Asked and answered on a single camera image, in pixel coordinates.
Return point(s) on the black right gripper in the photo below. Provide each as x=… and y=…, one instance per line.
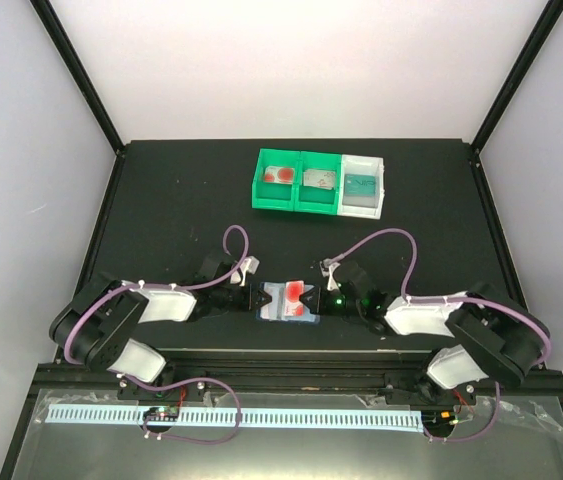
x=318, y=307

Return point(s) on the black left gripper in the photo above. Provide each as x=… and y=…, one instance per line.
x=249, y=303

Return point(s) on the blue leather card holder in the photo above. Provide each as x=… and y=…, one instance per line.
x=273, y=312

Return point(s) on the red circle card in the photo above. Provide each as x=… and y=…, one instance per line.
x=278, y=175
x=292, y=309

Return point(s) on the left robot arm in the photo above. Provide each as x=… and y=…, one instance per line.
x=96, y=329

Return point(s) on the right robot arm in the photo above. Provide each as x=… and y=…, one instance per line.
x=495, y=338

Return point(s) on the white patterned card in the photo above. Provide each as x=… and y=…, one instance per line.
x=311, y=177

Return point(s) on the green bin middle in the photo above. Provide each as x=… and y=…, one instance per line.
x=307, y=196

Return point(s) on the green bin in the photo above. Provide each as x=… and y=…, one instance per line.
x=307, y=196
x=272, y=196

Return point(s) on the green bin left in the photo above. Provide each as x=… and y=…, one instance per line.
x=272, y=196

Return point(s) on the white bin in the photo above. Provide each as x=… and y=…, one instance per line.
x=362, y=207

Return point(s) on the light blue slotted strip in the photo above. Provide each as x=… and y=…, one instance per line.
x=272, y=418

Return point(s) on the left circuit board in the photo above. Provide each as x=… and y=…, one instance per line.
x=161, y=414

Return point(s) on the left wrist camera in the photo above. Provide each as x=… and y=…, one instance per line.
x=247, y=267

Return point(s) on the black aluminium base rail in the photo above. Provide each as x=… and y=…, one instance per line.
x=269, y=372

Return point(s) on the black frame post left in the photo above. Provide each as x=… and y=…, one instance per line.
x=62, y=43

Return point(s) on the black frame post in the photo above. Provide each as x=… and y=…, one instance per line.
x=62, y=43
x=533, y=45

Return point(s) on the black frame post right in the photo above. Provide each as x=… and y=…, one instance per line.
x=533, y=45

